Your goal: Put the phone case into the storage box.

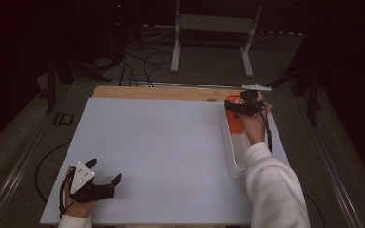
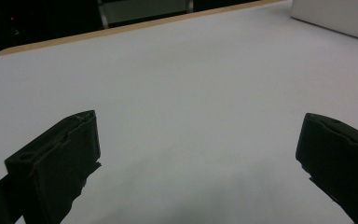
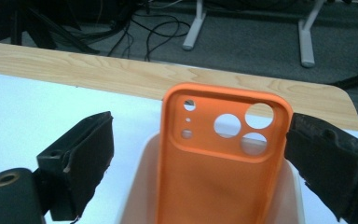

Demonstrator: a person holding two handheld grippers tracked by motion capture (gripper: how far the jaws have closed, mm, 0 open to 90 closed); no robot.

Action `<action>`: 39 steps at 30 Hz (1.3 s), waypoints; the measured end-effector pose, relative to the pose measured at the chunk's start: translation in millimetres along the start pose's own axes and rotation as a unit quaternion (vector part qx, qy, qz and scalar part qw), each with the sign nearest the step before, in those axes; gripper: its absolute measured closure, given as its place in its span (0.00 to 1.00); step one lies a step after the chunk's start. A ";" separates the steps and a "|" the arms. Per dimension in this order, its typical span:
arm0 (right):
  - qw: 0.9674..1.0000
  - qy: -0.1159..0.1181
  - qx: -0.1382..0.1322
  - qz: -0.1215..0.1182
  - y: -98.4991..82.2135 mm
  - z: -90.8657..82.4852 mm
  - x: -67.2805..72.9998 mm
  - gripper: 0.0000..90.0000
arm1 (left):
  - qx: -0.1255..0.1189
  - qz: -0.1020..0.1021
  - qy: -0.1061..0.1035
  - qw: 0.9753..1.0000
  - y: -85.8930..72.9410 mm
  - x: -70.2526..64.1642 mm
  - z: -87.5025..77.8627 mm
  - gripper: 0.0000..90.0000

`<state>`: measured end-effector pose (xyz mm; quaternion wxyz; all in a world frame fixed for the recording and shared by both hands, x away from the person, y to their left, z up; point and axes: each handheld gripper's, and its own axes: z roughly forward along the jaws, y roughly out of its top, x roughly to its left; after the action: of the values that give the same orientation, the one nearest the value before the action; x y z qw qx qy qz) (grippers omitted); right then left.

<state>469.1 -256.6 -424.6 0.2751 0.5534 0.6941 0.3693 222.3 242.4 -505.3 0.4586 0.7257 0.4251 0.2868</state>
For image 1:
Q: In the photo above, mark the black tripod stand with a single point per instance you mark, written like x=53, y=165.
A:
x=312, y=95

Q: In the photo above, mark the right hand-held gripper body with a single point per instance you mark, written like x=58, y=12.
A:
x=250, y=106

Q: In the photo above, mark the person's left hand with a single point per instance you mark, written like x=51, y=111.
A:
x=77, y=209

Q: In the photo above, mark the metal floor rail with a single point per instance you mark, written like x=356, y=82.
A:
x=332, y=177
x=187, y=85
x=15, y=180

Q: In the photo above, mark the white metal stand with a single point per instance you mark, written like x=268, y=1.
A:
x=215, y=23

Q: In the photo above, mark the long white plastic tray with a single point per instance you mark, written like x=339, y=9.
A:
x=239, y=152

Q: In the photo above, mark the orange phone case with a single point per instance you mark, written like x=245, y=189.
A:
x=236, y=123

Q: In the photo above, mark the pale grey table mat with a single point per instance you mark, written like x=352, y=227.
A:
x=158, y=148

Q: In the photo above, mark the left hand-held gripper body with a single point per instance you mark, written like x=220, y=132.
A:
x=82, y=177

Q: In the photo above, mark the person's right hand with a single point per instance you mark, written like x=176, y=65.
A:
x=255, y=128

